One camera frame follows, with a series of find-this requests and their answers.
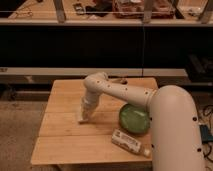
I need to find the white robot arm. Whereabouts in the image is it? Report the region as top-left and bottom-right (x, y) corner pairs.
(80, 72), (205, 171)

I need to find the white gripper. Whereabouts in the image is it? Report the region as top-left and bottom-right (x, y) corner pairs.
(81, 97), (99, 120)

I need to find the dark object on counter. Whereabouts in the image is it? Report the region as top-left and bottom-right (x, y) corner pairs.
(73, 3), (85, 15)

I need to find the green bowl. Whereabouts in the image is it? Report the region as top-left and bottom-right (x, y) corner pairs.
(119, 104), (150, 134)

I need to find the red tray on counter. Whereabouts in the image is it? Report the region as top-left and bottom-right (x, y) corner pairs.
(112, 0), (175, 18)

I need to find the brown chocolate bar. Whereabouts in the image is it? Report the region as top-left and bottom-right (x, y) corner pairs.
(112, 78), (128, 84)

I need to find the wooden table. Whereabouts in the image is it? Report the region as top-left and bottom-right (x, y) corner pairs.
(31, 79), (152, 167)

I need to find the clear plastic bottle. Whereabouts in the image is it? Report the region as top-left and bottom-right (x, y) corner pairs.
(111, 129), (151, 157)

